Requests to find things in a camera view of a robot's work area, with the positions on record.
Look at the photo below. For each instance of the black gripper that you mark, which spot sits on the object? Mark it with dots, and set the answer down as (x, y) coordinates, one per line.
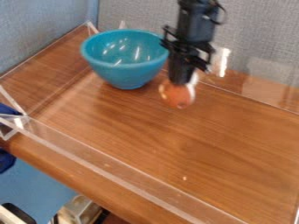
(188, 39)

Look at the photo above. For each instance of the blue bowl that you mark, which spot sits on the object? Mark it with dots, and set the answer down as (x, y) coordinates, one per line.
(126, 57)

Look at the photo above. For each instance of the clear acrylic barrier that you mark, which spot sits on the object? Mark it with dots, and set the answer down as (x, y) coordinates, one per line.
(216, 163)

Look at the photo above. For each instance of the clear plastic container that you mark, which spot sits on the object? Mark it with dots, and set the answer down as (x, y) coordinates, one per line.
(79, 211)

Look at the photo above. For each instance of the black and white object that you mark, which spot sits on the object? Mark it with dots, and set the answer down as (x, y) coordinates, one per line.
(12, 215)

